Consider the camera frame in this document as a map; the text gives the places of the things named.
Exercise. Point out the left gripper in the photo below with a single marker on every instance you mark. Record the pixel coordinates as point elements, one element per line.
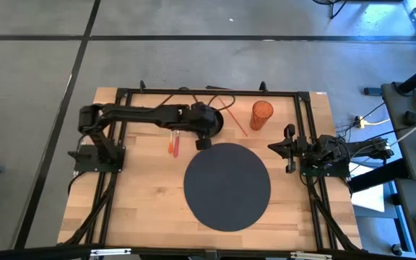
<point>202,119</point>

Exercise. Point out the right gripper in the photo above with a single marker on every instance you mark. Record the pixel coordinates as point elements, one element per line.
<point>301,147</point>

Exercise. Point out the red drinking straw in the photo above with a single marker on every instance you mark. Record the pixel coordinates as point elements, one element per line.
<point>234,117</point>

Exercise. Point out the orange faceted plastic tumbler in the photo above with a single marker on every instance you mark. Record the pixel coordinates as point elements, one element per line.
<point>260,115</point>

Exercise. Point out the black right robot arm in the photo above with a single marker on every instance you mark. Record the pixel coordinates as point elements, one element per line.
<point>329,148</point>

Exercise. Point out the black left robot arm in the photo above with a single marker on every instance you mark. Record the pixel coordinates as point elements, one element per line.
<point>139,112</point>

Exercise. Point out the round black woven placemat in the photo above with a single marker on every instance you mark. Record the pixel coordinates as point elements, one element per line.
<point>226,187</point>

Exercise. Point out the yellow power strip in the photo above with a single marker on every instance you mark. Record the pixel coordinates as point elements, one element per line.
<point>362,122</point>

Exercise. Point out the black desk beam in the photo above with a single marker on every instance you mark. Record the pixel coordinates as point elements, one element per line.
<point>377,175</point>

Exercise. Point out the white board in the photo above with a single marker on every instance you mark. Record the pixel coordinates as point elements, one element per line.
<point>370,198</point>

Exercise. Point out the grey desk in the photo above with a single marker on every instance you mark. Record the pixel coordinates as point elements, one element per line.
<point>406,151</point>

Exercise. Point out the black fan stand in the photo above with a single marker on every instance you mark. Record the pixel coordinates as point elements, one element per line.
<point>323,1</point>

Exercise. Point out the black caster wheel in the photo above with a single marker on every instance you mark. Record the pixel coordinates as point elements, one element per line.
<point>396,249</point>

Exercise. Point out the black aluminium table frame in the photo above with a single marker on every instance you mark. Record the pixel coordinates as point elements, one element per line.
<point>211,92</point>

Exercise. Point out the black frame clamp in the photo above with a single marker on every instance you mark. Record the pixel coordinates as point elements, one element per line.
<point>142,86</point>
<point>263,86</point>

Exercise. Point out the silver frame bracket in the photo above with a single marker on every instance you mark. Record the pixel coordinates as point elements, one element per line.
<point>311,255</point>
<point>110,251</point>

